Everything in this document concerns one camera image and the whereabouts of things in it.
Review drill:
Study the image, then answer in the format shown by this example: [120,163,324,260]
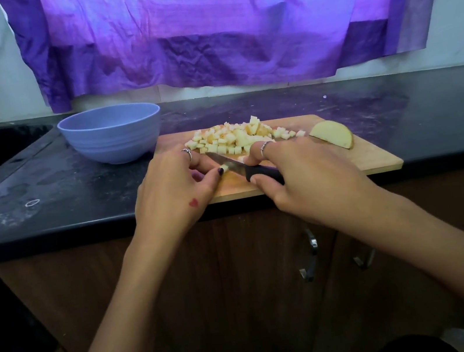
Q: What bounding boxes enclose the person's right hand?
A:
[238,120,391,242]

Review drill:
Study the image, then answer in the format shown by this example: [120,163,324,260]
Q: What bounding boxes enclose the person's left hand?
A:
[122,140,236,254]

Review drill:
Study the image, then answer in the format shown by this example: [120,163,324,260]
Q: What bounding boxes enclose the pile of diced potato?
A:
[180,107,310,166]

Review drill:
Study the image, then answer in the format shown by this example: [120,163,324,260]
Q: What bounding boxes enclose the black handled knife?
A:
[206,140,287,198]

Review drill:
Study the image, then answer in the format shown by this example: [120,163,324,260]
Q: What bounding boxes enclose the person's right forearm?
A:
[355,179,464,352]

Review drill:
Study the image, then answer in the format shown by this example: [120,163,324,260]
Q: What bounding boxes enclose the metal cabinet handle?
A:
[291,226,326,284]
[351,245,380,272]

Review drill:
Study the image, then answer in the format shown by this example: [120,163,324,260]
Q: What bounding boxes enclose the potato slice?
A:
[307,115,356,156]

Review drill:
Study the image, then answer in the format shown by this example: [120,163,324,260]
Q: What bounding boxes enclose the blue bowl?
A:
[55,97,170,174]

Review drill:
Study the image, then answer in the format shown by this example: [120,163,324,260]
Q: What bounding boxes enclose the purple cloth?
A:
[0,0,464,131]

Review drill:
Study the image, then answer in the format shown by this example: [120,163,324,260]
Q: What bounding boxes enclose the wooden cutting board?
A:
[130,95,407,216]

